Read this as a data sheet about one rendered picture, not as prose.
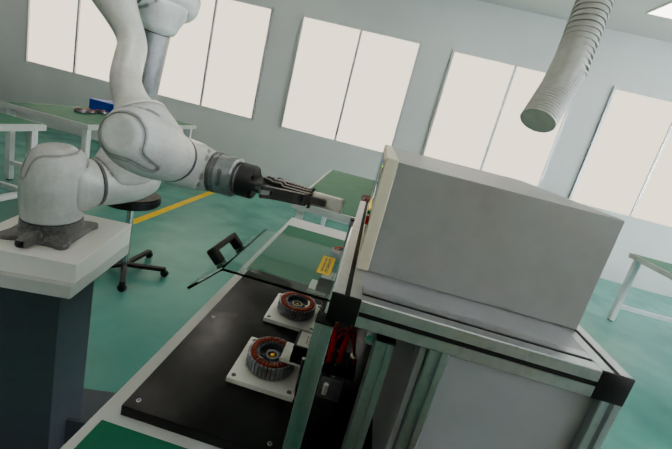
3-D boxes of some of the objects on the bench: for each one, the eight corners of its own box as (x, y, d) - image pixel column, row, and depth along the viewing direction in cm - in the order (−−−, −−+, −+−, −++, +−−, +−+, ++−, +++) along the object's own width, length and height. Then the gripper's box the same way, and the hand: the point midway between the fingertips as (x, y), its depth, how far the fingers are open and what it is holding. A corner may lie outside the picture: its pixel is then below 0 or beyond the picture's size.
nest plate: (262, 320, 99) (263, 317, 99) (278, 296, 114) (278, 292, 113) (313, 336, 98) (314, 332, 98) (322, 309, 112) (323, 305, 112)
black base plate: (120, 414, 65) (121, 404, 65) (248, 274, 127) (249, 268, 127) (367, 498, 61) (370, 488, 61) (375, 311, 124) (376, 305, 123)
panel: (369, 493, 60) (420, 343, 53) (376, 304, 124) (400, 225, 118) (375, 496, 60) (428, 345, 53) (379, 305, 124) (403, 226, 118)
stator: (237, 373, 77) (240, 358, 76) (255, 342, 88) (258, 329, 87) (286, 388, 76) (290, 374, 75) (298, 355, 87) (302, 342, 86)
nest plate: (225, 381, 75) (226, 376, 75) (250, 340, 90) (251, 336, 90) (291, 402, 74) (293, 398, 74) (306, 357, 89) (307, 353, 89)
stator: (271, 314, 101) (273, 302, 100) (284, 296, 112) (287, 286, 111) (307, 327, 99) (310, 315, 98) (318, 308, 110) (320, 297, 109)
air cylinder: (315, 396, 78) (321, 375, 76) (321, 372, 85) (326, 353, 84) (337, 403, 77) (343, 382, 76) (341, 379, 85) (347, 359, 83)
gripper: (247, 189, 85) (342, 215, 83) (223, 200, 72) (334, 231, 71) (252, 159, 83) (350, 185, 82) (229, 165, 71) (343, 195, 69)
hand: (327, 202), depth 76 cm, fingers closed
